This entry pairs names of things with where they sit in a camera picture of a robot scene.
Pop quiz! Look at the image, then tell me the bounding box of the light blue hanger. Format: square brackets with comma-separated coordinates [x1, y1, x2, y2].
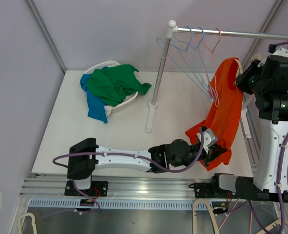
[185, 25, 219, 102]
[168, 27, 212, 100]

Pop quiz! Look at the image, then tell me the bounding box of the orange t shirt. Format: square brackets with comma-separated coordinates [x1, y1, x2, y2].
[185, 57, 243, 171]

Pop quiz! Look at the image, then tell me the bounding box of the white t shirt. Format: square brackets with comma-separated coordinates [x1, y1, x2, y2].
[104, 105, 113, 116]

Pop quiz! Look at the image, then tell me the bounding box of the green t shirt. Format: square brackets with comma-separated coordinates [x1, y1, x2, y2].
[88, 64, 152, 107]

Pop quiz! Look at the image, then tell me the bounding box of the blue t shirt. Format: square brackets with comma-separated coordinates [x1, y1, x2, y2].
[80, 74, 108, 123]

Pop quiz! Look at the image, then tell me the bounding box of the beige hanger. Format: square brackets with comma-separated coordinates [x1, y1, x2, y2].
[233, 54, 261, 85]
[256, 219, 288, 234]
[192, 198, 219, 234]
[17, 212, 41, 234]

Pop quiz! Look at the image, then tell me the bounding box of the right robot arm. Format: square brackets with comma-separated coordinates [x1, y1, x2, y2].
[210, 55, 288, 203]

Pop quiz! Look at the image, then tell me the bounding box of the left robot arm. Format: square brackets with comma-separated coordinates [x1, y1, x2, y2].
[67, 138, 227, 195]

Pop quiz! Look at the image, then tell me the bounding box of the beige hanger below table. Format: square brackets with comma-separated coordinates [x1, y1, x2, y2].
[192, 198, 219, 234]

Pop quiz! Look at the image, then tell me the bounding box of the metal clothes rack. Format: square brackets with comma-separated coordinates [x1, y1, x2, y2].
[145, 20, 288, 133]

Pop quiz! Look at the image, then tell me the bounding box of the white plastic basket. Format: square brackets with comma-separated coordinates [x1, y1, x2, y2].
[85, 60, 139, 115]

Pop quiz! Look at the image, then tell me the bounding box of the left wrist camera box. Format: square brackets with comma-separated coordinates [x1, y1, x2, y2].
[196, 129, 218, 151]

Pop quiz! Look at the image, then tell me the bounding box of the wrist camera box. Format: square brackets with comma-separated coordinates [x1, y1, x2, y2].
[196, 129, 218, 151]
[264, 47, 288, 66]

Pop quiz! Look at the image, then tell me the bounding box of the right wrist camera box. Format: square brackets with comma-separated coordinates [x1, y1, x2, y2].
[264, 47, 288, 66]

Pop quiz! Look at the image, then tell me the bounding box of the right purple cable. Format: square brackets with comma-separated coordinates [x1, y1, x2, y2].
[250, 40, 288, 234]

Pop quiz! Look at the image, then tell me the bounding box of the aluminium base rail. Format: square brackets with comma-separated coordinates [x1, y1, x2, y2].
[19, 174, 286, 210]

